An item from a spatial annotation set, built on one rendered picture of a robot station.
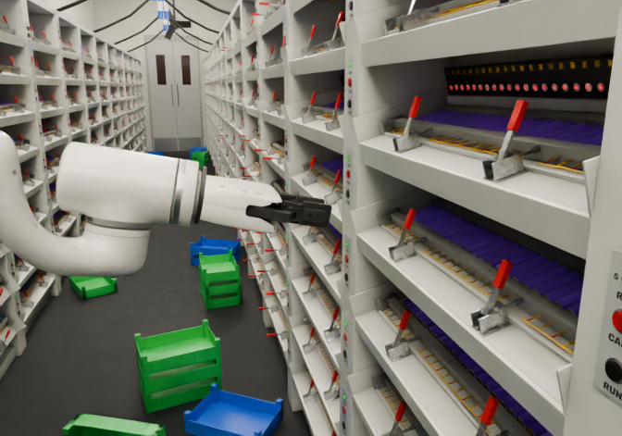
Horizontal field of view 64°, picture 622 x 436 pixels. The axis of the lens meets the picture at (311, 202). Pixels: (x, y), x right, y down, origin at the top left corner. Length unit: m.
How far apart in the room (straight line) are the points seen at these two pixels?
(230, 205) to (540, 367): 0.39
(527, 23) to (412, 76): 0.50
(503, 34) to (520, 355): 0.35
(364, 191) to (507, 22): 0.53
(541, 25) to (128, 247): 0.51
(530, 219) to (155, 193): 0.42
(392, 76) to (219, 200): 0.53
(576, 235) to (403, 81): 0.61
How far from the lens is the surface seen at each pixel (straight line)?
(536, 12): 0.55
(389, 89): 1.02
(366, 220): 1.04
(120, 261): 0.63
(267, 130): 2.38
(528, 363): 0.61
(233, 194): 0.61
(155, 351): 2.21
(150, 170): 0.62
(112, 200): 0.62
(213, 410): 2.10
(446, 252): 0.83
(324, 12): 1.72
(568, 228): 0.51
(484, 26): 0.62
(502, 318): 0.66
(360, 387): 1.20
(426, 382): 0.89
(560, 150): 0.61
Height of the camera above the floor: 1.22
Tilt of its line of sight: 13 degrees down
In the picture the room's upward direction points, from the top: straight up
